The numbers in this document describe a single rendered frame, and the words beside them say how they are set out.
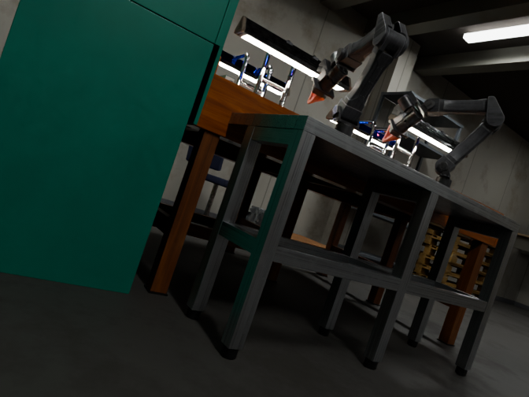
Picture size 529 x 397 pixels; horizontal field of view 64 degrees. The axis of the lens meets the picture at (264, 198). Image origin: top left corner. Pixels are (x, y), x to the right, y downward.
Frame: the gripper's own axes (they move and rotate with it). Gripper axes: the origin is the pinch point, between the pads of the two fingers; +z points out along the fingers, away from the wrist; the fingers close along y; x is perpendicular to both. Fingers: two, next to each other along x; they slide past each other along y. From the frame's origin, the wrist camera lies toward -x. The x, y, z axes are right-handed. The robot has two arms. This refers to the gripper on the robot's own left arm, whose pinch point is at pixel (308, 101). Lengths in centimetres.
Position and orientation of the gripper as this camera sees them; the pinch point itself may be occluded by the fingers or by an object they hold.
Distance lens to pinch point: 179.2
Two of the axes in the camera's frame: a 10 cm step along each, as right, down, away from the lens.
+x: 0.6, 8.3, -5.5
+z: -5.7, 4.8, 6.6
